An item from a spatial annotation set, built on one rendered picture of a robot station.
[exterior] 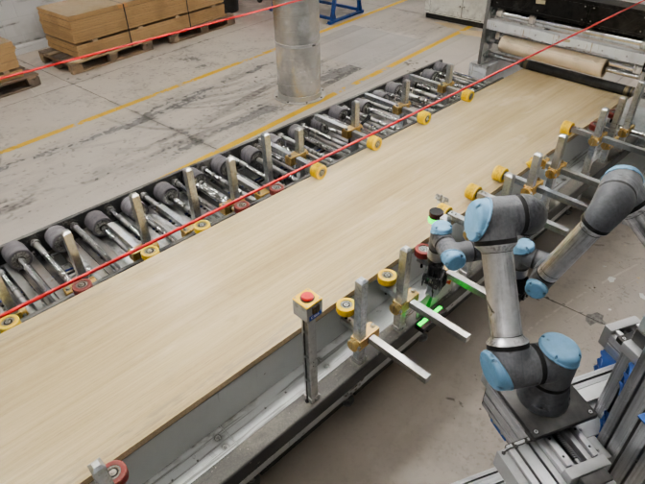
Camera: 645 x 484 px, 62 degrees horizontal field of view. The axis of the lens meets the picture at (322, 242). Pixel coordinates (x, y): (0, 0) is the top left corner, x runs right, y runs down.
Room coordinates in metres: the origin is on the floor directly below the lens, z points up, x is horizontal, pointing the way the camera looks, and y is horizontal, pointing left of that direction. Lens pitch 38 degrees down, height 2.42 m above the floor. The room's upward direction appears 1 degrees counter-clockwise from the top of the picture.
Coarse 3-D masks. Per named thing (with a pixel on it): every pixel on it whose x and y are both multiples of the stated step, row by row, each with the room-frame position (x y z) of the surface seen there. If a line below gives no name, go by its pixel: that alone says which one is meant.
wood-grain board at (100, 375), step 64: (448, 128) 3.08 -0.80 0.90; (512, 128) 3.06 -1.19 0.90; (320, 192) 2.37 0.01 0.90; (384, 192) 2.36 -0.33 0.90; (448, 192) 2.35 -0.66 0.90; (192, 256) 1.87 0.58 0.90; (256, 256) 1.86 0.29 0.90; (320, 256) 1.85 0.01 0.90; (384, 256) 1.84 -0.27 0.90; (64, 320) 1.49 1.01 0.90; (128, 320) 1.48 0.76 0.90; (192, 320) 1.48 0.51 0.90; (256, 320) 1.47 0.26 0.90; (0, 384) 1.19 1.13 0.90; (64, 384) 1.18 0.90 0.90; (128, 384) 1.18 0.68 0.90; (192, 384) 1.17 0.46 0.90; (0, 448) 0.94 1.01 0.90; (64, 448) 0.94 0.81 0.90; (128, 448) 0.93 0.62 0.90
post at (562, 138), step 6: (564, 138) 2.44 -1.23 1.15; (558, 144) 2.45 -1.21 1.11; (564, 144) 2.45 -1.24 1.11; (558, 150) 2.45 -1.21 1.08; (558, 156) 2.44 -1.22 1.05; (552, 162) 2.46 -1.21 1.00; (558, 162) 2.44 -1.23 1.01; (552, 180) 2.44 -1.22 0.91; (546, 186) 2.45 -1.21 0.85; (552, 186) 2.44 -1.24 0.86; (546, 198) 2.44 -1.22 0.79; (546, 204) 2.44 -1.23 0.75
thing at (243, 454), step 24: (600, 168) 2.89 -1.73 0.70; (576, 192) 2.66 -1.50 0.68; (552, 216) 2.47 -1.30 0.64; (480, 264) 2.00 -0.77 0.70; (456, 288) 1.84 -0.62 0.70; (408, 312) 1.69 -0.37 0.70; (384, 336) 1.55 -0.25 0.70; (408, 336) 1.59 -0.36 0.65; (360, 360) 1.41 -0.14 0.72; (336, 384) 1.31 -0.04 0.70; (288, 408) 1.21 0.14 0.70; (312, 408) 1.21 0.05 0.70; (264, 432) 1.11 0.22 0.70; (288, 432) 1.12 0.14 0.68; (240, 456) 1.02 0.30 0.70; (264, 456) 1.04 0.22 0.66; (216, 480) 0.93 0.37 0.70; (240, 480) 0.97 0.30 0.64
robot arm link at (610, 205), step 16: (608, 192) 1.35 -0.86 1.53; (624, 192) 1.34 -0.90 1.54; (592, 208) 1.34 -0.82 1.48; (608, 208) 1.31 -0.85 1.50; (624, 208) 1.31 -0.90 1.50; (592, 224) 1.31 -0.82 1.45; (608, 224) 1.30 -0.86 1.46; (576, 240) 1.34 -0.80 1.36; (592, 240) 1.32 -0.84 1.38; (560, 256) 1.36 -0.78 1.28; (576, 256) 1.33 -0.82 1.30; (544, 272) 1.37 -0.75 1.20; (560, 272) 1.35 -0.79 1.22; (528, 288) 1.37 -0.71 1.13; (544, 288) 1.35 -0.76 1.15
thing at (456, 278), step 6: (426, 264) 1.85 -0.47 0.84; (450, 276) 1.75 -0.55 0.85; (456, 276) 1.74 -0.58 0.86; (462, 276) 1.74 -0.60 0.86; (456, 282) 1.73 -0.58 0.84; (462, 282) 1.71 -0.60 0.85; (468, 282) 1.70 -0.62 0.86; (474, 282) 1.70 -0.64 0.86; (468, 288) 1.68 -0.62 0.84; (474, 288) 1.67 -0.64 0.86; (480, 288) 1.66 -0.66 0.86; (480, 294) 1.64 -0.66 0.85; (486, 300) 1.62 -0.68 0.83
